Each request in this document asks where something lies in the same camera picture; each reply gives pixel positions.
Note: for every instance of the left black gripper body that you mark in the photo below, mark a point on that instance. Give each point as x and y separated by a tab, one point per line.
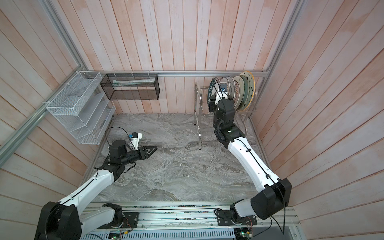
133	156

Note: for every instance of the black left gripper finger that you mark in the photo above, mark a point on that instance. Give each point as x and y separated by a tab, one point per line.
150	152
143	148

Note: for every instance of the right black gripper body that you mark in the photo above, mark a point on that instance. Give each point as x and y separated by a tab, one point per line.
214	109

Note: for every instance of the green rim lettered plate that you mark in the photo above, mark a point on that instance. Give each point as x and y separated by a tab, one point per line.
214	91

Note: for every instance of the cream plate with red berries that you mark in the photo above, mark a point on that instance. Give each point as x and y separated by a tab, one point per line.
241	82

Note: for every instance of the small sunburst plate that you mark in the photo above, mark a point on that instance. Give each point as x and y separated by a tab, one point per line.
223	80

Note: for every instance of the white star patterned plate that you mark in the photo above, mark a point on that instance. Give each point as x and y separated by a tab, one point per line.
252	89

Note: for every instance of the white plate green clover outline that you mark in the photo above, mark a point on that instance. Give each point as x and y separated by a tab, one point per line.
231	88

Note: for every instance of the mint green flower plate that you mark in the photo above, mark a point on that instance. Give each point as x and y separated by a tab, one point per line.
246	90

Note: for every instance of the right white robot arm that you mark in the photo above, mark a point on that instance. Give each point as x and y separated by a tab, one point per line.
273	193

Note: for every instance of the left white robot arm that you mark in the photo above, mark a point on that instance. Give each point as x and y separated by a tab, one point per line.
64	220

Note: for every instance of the stainless steel dish rack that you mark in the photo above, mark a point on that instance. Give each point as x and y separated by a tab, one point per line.
201	118

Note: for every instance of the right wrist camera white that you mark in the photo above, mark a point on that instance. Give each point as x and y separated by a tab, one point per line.
221	92

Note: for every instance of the black wire mesh basket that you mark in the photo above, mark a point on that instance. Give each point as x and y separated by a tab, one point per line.
126	87

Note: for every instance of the white wire mesh shelf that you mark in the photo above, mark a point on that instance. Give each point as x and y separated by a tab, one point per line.
84	113

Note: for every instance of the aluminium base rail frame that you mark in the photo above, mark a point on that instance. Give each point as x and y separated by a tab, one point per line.
196	221

